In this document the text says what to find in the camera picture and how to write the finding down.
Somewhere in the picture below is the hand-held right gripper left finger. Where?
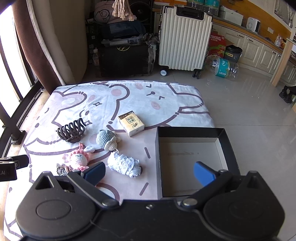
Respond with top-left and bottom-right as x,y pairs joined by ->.
34,162 -> 121,209

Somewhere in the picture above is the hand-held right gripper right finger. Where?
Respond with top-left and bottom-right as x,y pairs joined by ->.
180,161 -> 266,209

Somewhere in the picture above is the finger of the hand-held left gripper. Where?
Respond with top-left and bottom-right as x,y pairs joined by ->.
0,155 -> 29,169

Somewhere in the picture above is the pink crochet doll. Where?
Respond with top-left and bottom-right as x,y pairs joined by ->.
62,143 -> 96,172

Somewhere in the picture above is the black cardboard box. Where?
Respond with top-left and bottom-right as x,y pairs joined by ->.
154,126 -> 241,201

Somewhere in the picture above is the white lace roll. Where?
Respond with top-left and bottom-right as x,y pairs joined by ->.
107,153 -> 143,178

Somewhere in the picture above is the black white twisted cord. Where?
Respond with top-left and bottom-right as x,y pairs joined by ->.
56,163 -> 73,177

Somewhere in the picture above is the dark brown hair claw clip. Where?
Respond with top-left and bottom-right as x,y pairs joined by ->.
56,118 -> 85,143

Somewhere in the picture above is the beige tissue pack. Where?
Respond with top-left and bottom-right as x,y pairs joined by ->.
117,111 -> 145,137

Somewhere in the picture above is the black window railing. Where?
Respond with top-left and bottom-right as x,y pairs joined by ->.
0,30 -> 45,145

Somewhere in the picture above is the cartoon bear printed blanket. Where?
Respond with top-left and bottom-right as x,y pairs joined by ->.
5,80 -> 216,241

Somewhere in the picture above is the small plastic bottle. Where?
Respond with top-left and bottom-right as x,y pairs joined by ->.
92,47 -> 100,66

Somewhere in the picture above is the brown curtain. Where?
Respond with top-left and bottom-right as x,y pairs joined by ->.
11,0 -> 68,94

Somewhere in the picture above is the dark trash bin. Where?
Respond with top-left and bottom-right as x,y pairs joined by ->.
223,45 -> 243,63

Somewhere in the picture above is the red cardboard box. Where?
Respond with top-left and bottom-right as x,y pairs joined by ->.
207,30 -> 228,59

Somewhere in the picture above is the cream cabinet row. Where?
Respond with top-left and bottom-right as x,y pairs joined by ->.
213,19 -> 296,84

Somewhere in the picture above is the beige mattress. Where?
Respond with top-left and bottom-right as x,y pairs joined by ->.
26,0 -> 90,82

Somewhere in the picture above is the light wooden table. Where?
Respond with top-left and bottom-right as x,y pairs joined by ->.
270,37 -> 296,87

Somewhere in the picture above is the white ribbed suitcase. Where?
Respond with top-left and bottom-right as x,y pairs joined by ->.
158,5 -> 213,79

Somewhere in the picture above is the crumpled plastic wrap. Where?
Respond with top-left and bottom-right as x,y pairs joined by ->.
143,32 -> 160,70

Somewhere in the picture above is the dark luggage bag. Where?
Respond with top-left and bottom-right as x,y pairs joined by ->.
100,20 -> 147,47

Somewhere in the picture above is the clear snack bag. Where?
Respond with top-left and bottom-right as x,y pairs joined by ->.
275,34 -> 287,48

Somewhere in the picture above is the white small appliance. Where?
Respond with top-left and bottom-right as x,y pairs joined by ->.
245,16 -> 262,33

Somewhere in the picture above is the white cardboard box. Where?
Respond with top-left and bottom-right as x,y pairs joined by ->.
220,6 -> 244,26

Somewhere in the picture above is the pink backpack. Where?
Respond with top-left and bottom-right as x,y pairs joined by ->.
94,1 -> 116,24

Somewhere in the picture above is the beige mop head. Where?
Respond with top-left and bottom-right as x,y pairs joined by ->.
112,0 -> 137,21

